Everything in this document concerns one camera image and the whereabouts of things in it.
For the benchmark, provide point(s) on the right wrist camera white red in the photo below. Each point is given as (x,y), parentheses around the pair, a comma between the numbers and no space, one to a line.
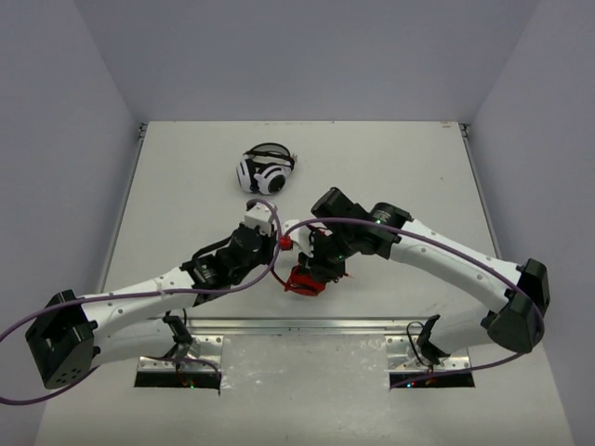
(296,236)

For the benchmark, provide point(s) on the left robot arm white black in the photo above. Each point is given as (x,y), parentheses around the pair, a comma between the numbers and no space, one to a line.
(74,335)

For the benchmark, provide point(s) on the aluminium rail table edge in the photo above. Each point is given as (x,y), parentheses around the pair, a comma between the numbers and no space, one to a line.
(304,326)

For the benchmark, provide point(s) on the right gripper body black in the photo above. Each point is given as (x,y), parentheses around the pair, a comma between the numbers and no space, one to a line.
(331,253)

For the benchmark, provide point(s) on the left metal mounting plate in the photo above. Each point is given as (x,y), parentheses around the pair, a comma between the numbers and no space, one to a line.
(203,357)

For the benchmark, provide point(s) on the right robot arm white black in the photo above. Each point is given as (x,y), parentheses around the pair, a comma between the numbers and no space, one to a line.
(512,298)

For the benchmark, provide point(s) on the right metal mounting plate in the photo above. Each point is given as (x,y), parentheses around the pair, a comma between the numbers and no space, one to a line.
(402,360)

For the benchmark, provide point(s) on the red black headphones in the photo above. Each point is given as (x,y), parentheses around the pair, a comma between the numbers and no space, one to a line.
(301,282)

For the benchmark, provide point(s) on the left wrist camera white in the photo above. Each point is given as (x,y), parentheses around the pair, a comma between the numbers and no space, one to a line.
(259,215)

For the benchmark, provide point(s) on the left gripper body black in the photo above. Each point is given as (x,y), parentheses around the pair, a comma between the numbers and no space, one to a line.
(268,242)

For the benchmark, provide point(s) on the metal mounting plate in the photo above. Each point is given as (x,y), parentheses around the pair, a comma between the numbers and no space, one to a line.
(402,360)
(203,357)

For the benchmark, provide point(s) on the white black headphones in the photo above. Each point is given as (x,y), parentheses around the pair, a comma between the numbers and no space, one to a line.
(265,168)

